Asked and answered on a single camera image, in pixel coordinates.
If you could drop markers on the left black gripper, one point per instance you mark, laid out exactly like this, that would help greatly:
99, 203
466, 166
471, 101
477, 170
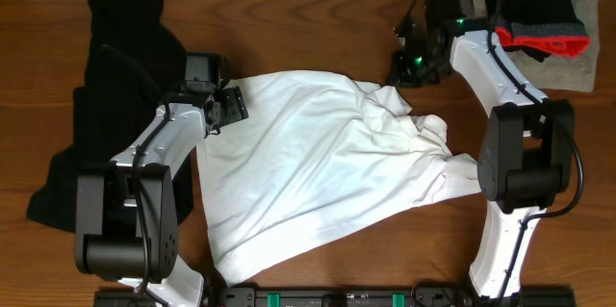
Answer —
237, 107

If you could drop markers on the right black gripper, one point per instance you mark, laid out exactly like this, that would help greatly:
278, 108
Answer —
397, 73

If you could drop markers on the white t-shirt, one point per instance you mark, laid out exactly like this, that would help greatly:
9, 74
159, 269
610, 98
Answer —
319, 157

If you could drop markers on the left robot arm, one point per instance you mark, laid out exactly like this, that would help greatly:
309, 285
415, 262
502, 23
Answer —
126, 221

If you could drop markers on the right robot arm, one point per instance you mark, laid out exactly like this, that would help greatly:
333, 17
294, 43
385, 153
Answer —
526, 154

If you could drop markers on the black t-shirt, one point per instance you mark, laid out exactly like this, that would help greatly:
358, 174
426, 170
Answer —
133, 61

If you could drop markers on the black garment with red trim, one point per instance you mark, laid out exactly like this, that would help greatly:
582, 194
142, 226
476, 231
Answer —
540, 28

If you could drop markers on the folded olive grey garment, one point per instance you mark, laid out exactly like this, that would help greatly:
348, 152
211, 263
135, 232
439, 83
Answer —
555, 72

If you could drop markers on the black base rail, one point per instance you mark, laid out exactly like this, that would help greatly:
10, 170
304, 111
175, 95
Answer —
419, 296

